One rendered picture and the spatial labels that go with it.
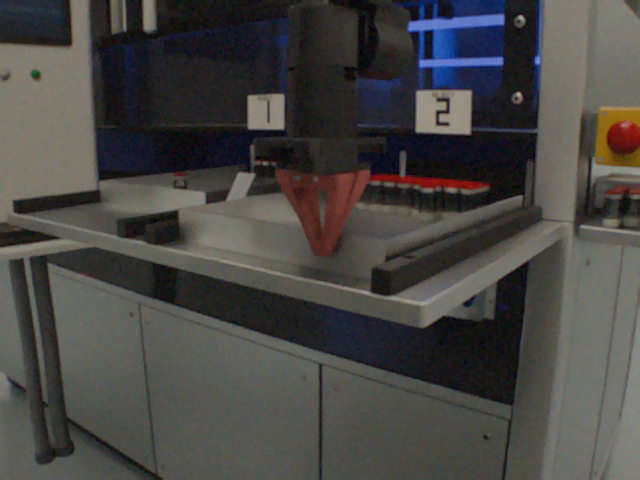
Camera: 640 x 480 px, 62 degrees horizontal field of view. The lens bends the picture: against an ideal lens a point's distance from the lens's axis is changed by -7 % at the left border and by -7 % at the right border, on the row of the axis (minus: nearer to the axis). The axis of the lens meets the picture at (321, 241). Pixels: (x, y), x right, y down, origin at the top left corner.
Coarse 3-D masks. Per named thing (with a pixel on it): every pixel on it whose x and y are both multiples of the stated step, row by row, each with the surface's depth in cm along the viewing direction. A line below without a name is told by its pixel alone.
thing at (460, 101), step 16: (416, 96) 82; (432, 96) 80; (448, 96) 79; (464, 96) 77; (432, 112) 80; (464, 112) 78; (416, 128) 83; (432, 128) 81; (448, 128) 79; (464, 128) 78
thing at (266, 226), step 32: (320, 192) 80; (192, 224) 60; (224, 224) 57; (256, 224) 54; (288, 224) 52; (352, 224) 70; (384, 224) 70; (416, 224) 70; (448, 224) 55; (480, 224) 61; (256, 256) 55; (288, 256) 52; (352, 256) 48; (384, 256) 46
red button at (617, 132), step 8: (624, 120) 63; (616, 128) 63; (624, 128) 62; (632, 128) 62; (608, 136) 64; (616, 136) 63; (624, 136) 62; (632, 136) 62; (608, 144) 64; (616, 144) 63; (624, 144) 63; (632, 144) 62; (616, 152) 64; (624, 152) 63
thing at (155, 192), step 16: (144, 176) 96; (160, 176) 99; (192, 176) 104; (208, 176) 108; (224, 176) 111; (112, 192) 88; (128, 192) 85; (144, 192) 82; (160, 192) 80; (176, 192) 78; (192, 192) 76; (208, 192) 75; (224, 192) 77; (256, 192) 82; (272, 192) 85; (144, 208) 83; (160, 208) 81; (176, 208) 78
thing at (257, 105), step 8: (248, 96) 101; (256, 96) 100; (264, 96) 99; (272, 96) 98; (280, 96) 97; (248, 104) 102; (256, 104) 101; (264, 104) 99; (272, 104) 98; (280, 104) 97; (248, 112) 102; (256, 112) 101; (264, 112) 100; (272, 112) 99; (280, 112) 98; (248, 120) 102; (256, 120) 101; (264, 120) 100; (272, 120) 99; (280, 120) 98; (248, 128) 103; (256, 128) 101; (264, 128) 100; (272, 128) 99; (280, 128) 98
